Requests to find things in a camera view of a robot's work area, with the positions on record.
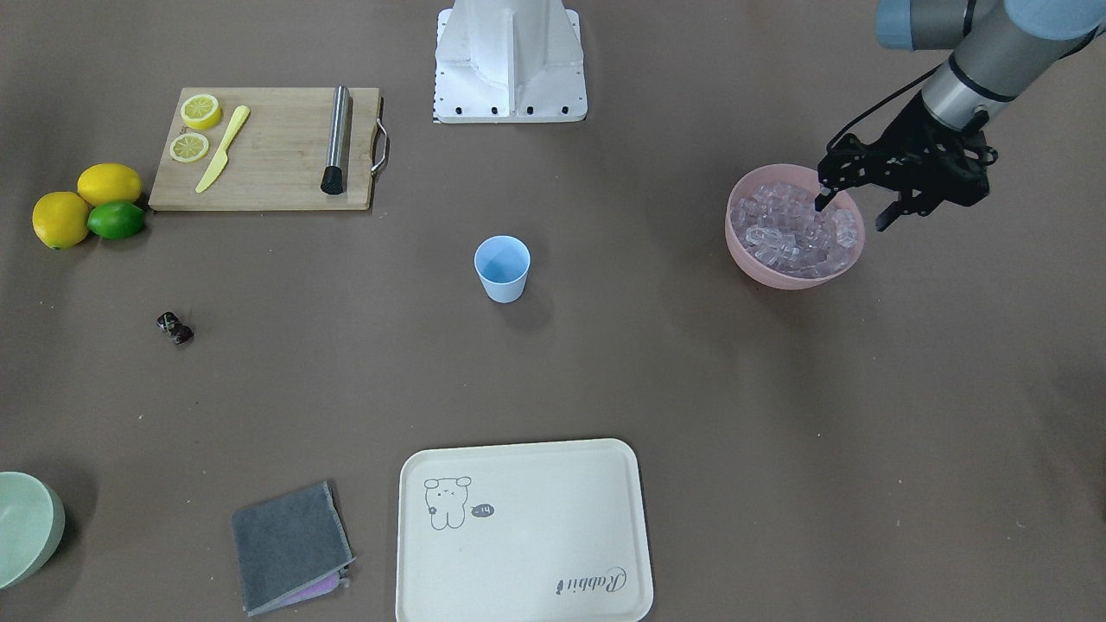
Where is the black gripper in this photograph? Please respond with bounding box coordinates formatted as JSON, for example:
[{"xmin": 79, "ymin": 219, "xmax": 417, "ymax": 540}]
[{"xmin": 815, "ymin": 94, "xmax": 998, "ymax": 232}]

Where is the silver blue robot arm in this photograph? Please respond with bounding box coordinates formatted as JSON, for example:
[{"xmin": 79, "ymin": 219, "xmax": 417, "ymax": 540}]
[{"xmin": 815, "ymin": 1, "xmax": 1105, "ymax": 230}]

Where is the pink bowl of ice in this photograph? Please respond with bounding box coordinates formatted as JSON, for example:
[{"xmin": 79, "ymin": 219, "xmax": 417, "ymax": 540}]
[{"xmin": 723, "ymin": 164, "xmax": 866, "ymax": 290}]

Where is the light blue plastic cup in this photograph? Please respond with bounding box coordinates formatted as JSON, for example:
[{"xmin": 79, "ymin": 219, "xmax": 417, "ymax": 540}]
[{"xmin": 474, "ymin": 235, "xmax": 531, "ymax": 304}]

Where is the cream rabbit serving tray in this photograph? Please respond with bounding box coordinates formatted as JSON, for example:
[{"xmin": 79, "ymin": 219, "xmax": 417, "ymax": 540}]
[{"xmin": 395, "ymin": 438, "xmax": 653, "ymax": 621}]

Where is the steel muddler black tip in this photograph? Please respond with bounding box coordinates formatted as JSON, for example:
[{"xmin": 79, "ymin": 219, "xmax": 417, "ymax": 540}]
[{"xmin": 320, "ymin": 86, "xmax": 352, "ymax": 194}]

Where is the yellow plastic knife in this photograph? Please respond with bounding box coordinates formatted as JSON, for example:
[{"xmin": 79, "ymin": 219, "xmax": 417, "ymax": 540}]
[{"xmin": 194, "ymin": 104, "xmax": 251, "ymax": 194}]

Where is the bamboo cutting board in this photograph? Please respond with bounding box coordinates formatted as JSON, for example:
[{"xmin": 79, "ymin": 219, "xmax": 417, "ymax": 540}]
[{"xmin": 149, "ymin": 86, "xmax": 388, "ymax": 212}]

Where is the grey folded cloth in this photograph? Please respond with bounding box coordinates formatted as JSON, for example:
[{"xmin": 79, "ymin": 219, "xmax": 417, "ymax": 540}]
[{"xmin": 230, "ymin": 480, "xmax": 355, "ymax": 616}]

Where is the lemon slice upper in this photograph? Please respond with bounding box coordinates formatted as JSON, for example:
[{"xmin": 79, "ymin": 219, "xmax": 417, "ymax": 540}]
[{"xmin": 179, "ymin": 93, "xmax": 225, "ymax": 129}]

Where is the lemon slice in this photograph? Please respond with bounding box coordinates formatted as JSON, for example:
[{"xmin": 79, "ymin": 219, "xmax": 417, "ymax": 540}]
[
  {"xmin": 168, "ymin": 131, "xmax": 210, "ymax": 164},
  {"xmin": 179, "ymin": 93, "xmax": 225, "ymax": 129}
]

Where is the lemon slice lower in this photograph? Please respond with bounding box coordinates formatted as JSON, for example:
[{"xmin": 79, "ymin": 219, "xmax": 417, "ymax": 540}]
[{"xmin": 168, "ymin": 131, "xmax": 210, "ymax": 164}]

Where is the green lime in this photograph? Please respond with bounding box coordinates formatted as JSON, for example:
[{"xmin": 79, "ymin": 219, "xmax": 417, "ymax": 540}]
[{"xmin": 86, "ymin": 200, "xmax": 145, "ymax": 239}]

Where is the yellow lemon upper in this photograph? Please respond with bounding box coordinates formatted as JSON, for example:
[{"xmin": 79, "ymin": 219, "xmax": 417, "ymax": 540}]
[{"xmin": 79, "ymin": 162, "xmax": 143, "ymax": 207}]

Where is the yellow lemon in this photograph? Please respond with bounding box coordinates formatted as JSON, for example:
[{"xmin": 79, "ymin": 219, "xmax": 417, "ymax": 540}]
[
  {"xmin": 79, "ymin": 162, "xmax": 143, "ymax": 207},
  {"xmin": 32, "ymin": 191, "xmax": 91, "ymax": 251}
]

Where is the yellow lemon lower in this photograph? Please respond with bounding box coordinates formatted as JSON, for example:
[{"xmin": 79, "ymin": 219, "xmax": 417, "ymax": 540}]
[{"xmin": 32, "ymin": 191, "xmax": 91, "ymax": 251}]

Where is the mint green bowl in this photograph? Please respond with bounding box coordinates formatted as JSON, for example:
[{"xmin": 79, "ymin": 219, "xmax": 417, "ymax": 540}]
[{"xmin": 1, "ymin": 471, "xmax": 66, "ymax": 589}]

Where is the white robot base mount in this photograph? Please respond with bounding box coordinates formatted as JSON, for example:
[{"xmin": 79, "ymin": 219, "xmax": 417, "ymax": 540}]
[{"xmin": 432, "ymin": 1, "xmax": 588, "ymax": 124}]

